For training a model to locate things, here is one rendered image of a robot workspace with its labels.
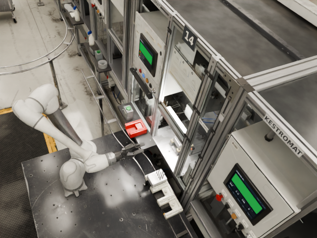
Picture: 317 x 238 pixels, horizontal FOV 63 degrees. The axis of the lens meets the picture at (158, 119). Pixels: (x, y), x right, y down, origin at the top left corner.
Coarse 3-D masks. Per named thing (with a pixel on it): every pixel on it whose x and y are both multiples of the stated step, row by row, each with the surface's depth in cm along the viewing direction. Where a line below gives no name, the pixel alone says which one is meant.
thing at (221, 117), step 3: (153, 0) 155; (156, 0) 152; (156, 3) 153; (159, 3) 150; (159, 6) 151; (219, 114) 129; (222, 114) 127; (219, 117) 130; (222, 117) 128; (219, 120) 131; (222, 120) 129
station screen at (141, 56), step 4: (140, 40) 182; (144, 44) 177; (140, 52) 188; (140, 56) 190; (144, 56) 183; (152, 56) 171; (144, 60) 185; (144, 64) 187; (148, 64) 181; (148, 68) 183
